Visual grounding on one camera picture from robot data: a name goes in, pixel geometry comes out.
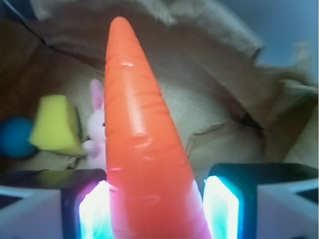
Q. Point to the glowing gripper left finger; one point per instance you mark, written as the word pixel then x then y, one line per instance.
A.
pixel 63 204

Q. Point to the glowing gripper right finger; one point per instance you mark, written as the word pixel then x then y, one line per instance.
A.
pixel 262 201

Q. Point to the orange plastic toy carrot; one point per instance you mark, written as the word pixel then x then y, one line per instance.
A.
pixel 153 192

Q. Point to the pink plush bunny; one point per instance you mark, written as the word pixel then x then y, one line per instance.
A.
pixel 95 145

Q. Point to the yellow sponge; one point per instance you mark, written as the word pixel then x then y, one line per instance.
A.
pixel 56 127

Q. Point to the blue ball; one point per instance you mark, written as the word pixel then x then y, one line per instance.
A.
pixel 14 138

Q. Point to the brown paper bag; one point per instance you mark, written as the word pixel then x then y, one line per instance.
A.
pixel 227 107

